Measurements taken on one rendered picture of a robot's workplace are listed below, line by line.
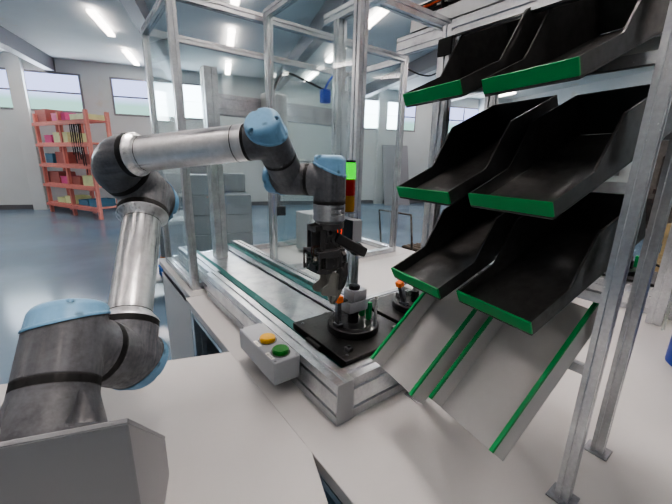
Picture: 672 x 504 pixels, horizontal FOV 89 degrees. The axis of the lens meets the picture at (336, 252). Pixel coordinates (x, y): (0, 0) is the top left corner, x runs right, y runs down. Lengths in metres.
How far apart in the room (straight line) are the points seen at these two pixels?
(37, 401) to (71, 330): 0.11
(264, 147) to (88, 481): 0.56
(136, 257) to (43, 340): 0.27
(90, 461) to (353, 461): 0.44
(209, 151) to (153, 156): 0.13
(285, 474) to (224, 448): 0.14
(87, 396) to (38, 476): 0.15
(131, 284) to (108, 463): 0.41
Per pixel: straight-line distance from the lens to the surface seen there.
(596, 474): 0.90
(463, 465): 0.80
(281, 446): 0.79
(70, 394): 0.66
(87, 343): 0.69
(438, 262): 0.71
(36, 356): 0.68
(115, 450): 0.52
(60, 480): 0.56
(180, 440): 0.85
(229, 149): 0.75
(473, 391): 0.69
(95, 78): 11.81
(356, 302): 0.91
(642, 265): 0.79
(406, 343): 0.77
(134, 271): 0.86
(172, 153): 0.81
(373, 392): 0.86
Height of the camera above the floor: 1.41
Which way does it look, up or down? 15 degrees down
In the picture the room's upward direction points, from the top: 1 degrees clockwise
